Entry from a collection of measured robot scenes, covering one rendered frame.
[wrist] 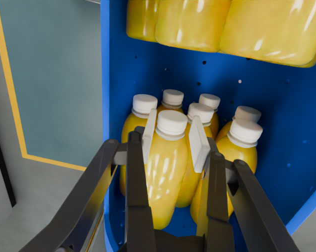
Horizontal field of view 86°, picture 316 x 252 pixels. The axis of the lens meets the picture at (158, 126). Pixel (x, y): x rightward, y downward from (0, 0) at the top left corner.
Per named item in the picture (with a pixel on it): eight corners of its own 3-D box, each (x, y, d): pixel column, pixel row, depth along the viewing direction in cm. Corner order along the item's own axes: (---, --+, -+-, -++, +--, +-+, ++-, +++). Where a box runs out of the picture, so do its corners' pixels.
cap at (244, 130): (239, 126, 26) (243, 116, 26) (263, 140, 24) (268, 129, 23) (223, 130, 24) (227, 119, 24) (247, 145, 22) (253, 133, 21)
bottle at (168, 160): (179, 215, 32) (207, 131, 23) (151, 241, 27) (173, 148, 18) (154, 191, 36) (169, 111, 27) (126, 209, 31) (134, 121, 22)
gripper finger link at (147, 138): (146, 165, 16) (139, 163, 16) (154, 129, 22) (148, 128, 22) (150, 138, 15) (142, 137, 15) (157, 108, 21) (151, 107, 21)
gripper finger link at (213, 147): (212, 168, 13) (249, 174, 13) (202, 135, 18) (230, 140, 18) (206, 181, 14) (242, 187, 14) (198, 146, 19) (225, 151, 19)
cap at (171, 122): (190, 130, 23) (193, 118, 22) (171, 138, 20) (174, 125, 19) (169, 118, 25) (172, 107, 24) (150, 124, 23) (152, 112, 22)
